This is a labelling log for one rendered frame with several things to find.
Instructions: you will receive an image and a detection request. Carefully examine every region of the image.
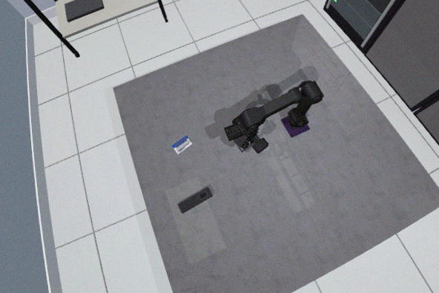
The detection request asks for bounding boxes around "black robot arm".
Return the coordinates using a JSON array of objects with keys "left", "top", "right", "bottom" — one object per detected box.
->
[{"left": 224, "top": 81, "right": 324, "bottom": 149}]

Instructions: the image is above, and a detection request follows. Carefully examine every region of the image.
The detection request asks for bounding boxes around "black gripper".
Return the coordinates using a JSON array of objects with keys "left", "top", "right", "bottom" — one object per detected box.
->
[{"left": 232, "top": 118, "right": 268, "bottom": 154}]

